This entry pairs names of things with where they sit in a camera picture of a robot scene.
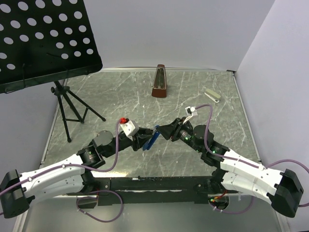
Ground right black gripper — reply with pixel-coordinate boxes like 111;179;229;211
156;116;203;153

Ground blue metal stapler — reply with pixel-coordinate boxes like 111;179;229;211
142;125;160;151

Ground small beige white stapler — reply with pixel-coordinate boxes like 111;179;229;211
204;88;221;103

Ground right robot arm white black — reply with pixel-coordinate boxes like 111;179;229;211
156;118;304;218

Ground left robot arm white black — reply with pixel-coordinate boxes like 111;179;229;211
0;128;157;218

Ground brown wooden metronome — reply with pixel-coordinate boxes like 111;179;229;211
152;64;167;98

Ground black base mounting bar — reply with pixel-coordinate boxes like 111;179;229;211
69;176;225;204

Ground black music stand tripod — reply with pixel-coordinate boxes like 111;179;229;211
51;81;106;143

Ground black perforated music stand desk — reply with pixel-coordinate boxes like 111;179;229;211
0;0;103;93

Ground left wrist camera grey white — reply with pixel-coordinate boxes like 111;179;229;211
120;117;139;140

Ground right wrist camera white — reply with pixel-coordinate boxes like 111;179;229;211
185;106;198;117

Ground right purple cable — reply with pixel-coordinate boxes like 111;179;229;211
193;104;309;215

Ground aluminium frame rail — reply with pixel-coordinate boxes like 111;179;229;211
22;175;280;199

